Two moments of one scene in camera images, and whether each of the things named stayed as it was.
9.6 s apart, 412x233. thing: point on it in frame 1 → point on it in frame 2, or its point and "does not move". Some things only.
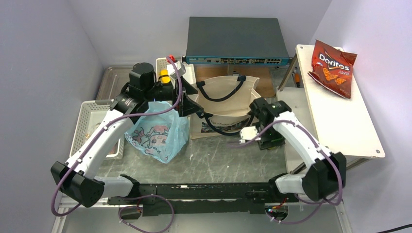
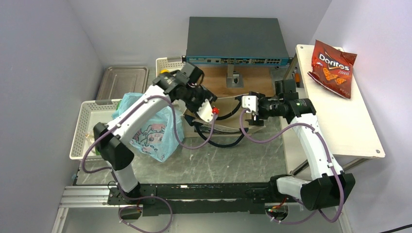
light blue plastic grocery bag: [161, 137] does not move
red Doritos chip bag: [332, 68] does not move
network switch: [235, 41] does not move
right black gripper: [266, 142] → [254, 120]
